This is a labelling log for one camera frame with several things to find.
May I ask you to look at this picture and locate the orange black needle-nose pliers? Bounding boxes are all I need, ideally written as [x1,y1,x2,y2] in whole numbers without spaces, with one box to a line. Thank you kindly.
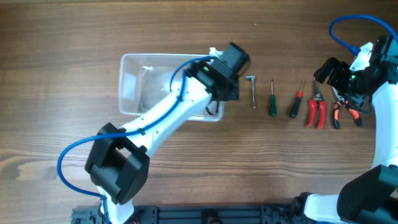
[332,87,363,129]

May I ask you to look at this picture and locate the red handle snips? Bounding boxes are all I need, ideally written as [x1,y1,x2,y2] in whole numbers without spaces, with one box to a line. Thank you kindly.
[308,81,326,129]

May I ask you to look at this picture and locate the silver L-shaped socket wrench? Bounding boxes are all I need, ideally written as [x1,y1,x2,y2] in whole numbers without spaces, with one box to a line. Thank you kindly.
[245,75,256,110]

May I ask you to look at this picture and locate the black red handle screwdriver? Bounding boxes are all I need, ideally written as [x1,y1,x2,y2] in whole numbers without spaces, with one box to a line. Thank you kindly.
[289,80,306,118]

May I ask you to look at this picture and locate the green handle screwdriver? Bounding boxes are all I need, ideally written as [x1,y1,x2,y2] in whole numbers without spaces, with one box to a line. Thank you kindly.
[270,80,277,116]

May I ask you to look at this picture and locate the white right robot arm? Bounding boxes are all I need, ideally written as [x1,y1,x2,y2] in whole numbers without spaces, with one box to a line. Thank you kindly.
[302,35,397,223]

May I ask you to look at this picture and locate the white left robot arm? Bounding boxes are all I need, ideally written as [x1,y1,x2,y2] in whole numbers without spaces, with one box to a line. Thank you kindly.
[85,42,251,223]

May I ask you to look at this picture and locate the clear plastic container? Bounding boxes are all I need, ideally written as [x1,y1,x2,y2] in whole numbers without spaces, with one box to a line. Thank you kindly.
[119,54,224,122]

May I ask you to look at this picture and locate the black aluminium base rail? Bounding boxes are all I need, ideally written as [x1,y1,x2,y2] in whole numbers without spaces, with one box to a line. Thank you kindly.
[70,203,305,224]

